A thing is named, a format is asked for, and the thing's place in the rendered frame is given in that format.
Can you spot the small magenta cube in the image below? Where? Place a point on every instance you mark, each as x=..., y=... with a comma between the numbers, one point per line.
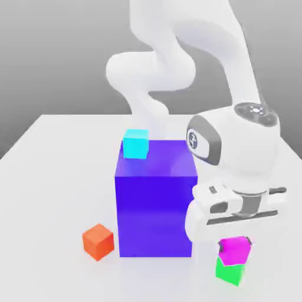
x=234, y=251

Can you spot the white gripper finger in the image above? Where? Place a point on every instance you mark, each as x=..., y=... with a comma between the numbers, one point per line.
x=248, y=239
x=220, y=246

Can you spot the small green cube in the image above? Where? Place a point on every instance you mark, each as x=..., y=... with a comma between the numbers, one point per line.
x=230, y=273

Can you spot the large blue box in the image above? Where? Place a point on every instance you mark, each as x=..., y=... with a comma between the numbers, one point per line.
x=153, y=212

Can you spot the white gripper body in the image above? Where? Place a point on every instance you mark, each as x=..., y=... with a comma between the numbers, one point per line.
x=198, y=226

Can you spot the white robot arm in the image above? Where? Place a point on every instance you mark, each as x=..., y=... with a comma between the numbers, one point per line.
x=250, y=151

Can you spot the small orange cube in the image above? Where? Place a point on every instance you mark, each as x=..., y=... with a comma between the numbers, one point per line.
x=98, y=243

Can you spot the small cyan cube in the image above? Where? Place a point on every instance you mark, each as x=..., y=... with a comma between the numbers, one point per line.
x=135, y=145

